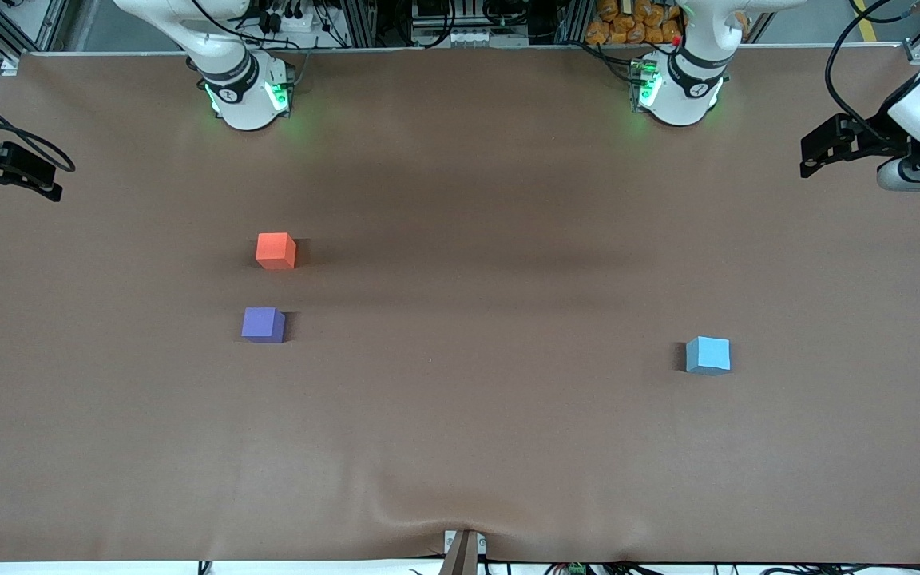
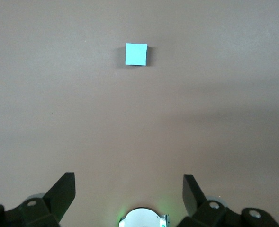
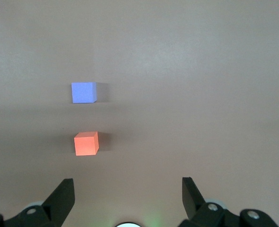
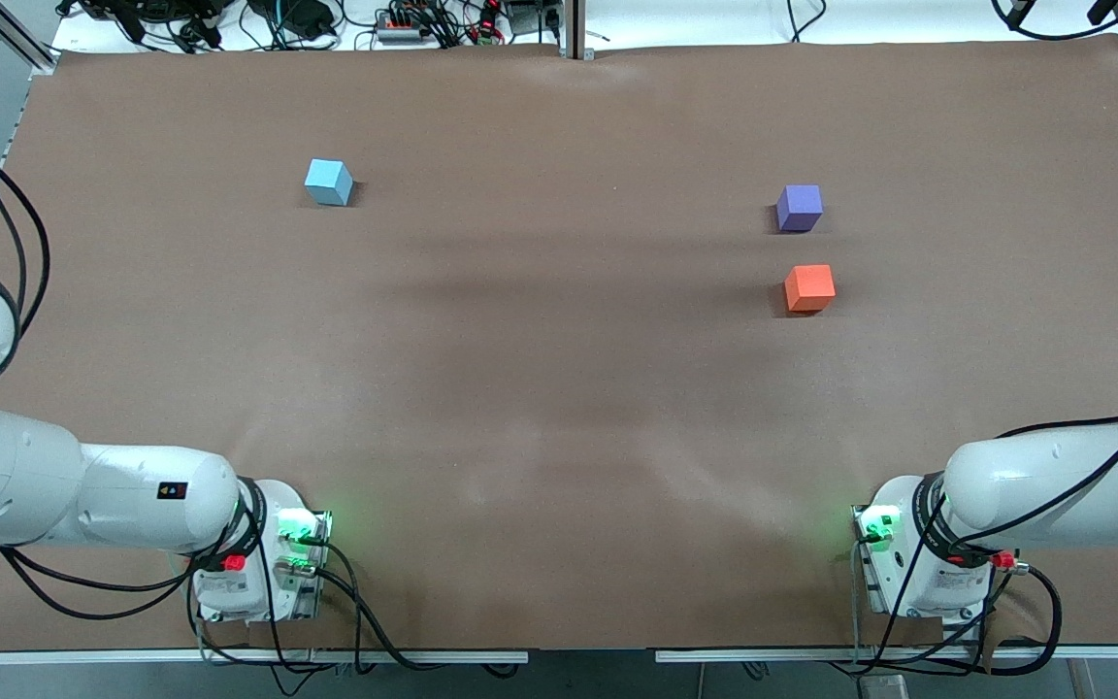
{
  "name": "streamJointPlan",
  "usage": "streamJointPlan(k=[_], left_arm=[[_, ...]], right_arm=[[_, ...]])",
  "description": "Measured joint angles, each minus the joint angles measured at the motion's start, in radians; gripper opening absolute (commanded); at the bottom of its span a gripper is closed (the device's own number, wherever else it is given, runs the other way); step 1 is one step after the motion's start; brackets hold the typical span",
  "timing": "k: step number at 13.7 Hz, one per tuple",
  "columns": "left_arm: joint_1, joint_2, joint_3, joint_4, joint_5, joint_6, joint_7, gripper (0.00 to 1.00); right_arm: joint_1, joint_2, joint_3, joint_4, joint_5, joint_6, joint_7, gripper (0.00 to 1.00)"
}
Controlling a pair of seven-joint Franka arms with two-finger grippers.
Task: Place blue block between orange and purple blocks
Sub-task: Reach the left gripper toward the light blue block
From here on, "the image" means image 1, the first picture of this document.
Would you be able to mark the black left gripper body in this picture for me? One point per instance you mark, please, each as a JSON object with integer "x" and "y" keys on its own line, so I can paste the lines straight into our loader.
{"x": 875, "y": 141}

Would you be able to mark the blue block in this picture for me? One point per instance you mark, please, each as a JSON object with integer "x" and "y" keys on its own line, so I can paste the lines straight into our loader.
{"x": 707, "y": 354}

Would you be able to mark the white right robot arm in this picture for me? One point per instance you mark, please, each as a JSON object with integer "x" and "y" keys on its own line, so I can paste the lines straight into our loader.
{"x": 244, "y": 104}

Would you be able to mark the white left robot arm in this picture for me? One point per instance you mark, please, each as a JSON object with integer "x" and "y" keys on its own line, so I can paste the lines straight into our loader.
{"x": 688, "y": 96}

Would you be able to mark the orange block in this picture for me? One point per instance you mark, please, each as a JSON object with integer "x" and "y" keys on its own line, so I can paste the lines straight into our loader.
{"x": 275, "y": 250}

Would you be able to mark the purple block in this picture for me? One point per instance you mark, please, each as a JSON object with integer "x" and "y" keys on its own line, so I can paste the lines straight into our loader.
{"x": 262, "y": 324}

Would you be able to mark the white connector block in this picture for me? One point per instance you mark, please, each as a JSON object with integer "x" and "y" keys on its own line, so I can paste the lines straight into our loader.
{"x": 476, "y": 37}

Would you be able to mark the bag of orange items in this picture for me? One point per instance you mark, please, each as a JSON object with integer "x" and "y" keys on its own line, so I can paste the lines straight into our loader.
{"x": 628, "y": 28}

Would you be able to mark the white power strip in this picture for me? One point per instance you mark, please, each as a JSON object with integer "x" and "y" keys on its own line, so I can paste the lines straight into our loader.
{"x": 300, "y": 24}

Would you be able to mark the brown table mat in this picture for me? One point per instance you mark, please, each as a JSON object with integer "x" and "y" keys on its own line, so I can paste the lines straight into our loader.
{"x": 508, "y": 415}

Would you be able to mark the green terminal connector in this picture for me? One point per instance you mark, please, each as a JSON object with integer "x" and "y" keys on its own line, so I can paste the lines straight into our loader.
{"x": 576, "y": 569}

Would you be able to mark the metal clamp bracket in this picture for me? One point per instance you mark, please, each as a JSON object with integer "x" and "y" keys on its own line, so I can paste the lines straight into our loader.
{"x": 462, "y": 555}

